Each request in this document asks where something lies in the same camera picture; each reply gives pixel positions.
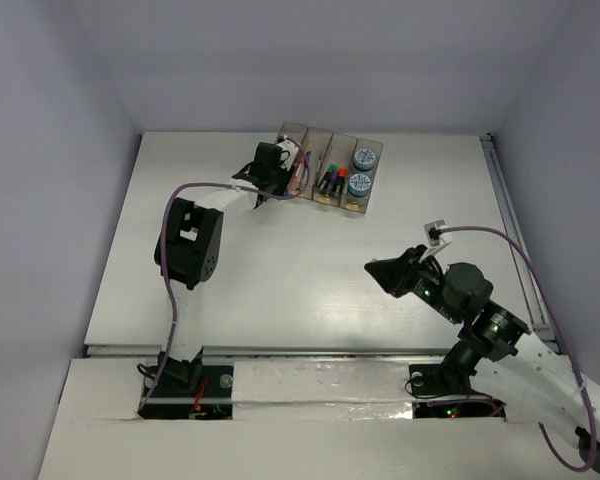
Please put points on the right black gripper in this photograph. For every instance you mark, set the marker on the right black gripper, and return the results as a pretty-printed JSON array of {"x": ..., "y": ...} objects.
[{"x": 390, "y": 271}]

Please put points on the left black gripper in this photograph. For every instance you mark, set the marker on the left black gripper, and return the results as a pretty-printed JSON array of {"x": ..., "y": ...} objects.
[{"x": 277, "y": 179}]

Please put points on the pink gel pen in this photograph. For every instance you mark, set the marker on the pink gel pen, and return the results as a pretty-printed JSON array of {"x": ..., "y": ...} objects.
[{"x": 298, "y": 174}]

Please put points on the green highlighter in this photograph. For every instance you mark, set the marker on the green highlighter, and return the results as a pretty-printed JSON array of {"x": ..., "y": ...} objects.
[{"x": 324, "y": 178}]

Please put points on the purple highlighter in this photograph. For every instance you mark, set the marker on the purple highlighter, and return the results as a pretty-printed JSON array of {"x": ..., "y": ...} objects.
[{"x": 331, "y": 180}]

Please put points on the orange highlighter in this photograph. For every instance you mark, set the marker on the orange highlighter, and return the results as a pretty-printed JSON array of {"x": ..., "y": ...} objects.
[{"x": 340, "y": 181}]

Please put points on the grey blue pen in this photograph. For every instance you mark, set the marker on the grey blue pen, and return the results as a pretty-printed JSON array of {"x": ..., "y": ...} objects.
[{"x": 319, "y": 166}]

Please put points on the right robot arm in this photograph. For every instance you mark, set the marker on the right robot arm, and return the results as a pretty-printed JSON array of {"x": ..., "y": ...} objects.
[{"x": 496, "y": 354}]

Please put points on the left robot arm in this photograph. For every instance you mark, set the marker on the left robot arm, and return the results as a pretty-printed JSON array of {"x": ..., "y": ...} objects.
[{"x": 188, "y": 246}]

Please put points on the foil covered front board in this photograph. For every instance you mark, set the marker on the foil covered front board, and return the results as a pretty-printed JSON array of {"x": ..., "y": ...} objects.
[{"x": 343, "y": 390}]

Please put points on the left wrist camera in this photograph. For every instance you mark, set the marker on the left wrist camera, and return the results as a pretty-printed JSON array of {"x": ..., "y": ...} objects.
[{"x": 290, "y": 149}]

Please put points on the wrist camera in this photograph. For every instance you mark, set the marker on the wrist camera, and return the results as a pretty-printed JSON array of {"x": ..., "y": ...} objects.
[
  {"x": 290, "y": 149},
  {"x": 437, "y": 238}
]

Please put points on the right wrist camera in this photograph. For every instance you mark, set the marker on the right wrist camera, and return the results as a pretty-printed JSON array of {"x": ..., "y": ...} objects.
[{"x": 437, "y": 238}]

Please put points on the right aluminium rail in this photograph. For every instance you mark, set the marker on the right aluminium rail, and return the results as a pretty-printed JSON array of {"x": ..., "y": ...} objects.
[{"x": 539, "y": 316}]

